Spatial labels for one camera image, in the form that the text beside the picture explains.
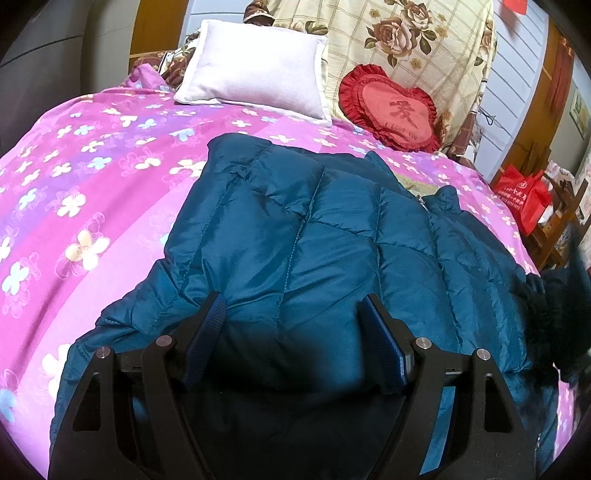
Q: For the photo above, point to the wooden chair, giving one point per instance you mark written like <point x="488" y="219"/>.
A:
<point x="561" y="203"/>

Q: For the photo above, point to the framed wall picture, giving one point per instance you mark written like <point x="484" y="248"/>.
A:
<point x="578" y="108"/>

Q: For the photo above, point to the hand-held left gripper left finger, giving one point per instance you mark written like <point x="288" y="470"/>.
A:
<point x="207" y="334"/>

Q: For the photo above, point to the red paper wall decoration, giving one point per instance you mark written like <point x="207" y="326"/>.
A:
<point x="517" y="5"/>

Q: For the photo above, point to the red shopping bag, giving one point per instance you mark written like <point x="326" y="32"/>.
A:
<point x="517" y="194"/>

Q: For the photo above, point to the grey wardrobe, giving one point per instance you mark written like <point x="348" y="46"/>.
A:
<point x="55" y="60"/>

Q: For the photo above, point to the pink floral bed sheet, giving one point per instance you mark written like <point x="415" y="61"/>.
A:
<point x="92" y="184"/>

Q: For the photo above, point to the red heart-shaped cushion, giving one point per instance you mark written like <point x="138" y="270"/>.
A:
<point x="392" y="110"/>

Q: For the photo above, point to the black fuzzy cloth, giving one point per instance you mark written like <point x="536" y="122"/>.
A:
<point x="545" y="300"/>

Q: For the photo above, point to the dark blue quilted jacket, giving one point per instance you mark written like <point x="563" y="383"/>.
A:
<point x="300" y="230"/>

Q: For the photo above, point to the brown floral quilt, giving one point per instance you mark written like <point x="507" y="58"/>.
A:
<point x="173" y="64"/>

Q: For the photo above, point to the yellow rose-print blanket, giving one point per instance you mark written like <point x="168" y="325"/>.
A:
<point x="369" y="27"/>

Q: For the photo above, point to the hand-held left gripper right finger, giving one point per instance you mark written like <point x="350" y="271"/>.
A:
<point x="388" y="341"/>

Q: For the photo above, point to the white pillow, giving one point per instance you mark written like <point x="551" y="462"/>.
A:
<point x="254" y="69"/>

